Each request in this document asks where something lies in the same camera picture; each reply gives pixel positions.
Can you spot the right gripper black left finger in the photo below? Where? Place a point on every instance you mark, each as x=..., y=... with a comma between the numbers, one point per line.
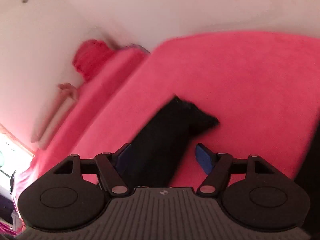
x=108, y=176

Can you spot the red crumpled blanket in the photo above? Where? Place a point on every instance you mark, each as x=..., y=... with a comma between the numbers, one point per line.
x=90, y=58

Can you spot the pink bedsheet near bed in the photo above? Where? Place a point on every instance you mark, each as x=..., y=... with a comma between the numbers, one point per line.
x=262, y=87

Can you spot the black pants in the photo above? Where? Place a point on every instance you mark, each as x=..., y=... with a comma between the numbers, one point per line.
x=159, y=147

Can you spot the pink bedsheet bed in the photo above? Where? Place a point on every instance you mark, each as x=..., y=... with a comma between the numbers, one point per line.
x=262, y=87
x=93, y=96

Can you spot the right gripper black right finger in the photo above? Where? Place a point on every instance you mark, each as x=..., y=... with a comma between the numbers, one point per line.
x=217, y=167

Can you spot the pink bedsheet far bed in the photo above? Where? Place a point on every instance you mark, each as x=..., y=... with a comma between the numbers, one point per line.
x=93, y=96

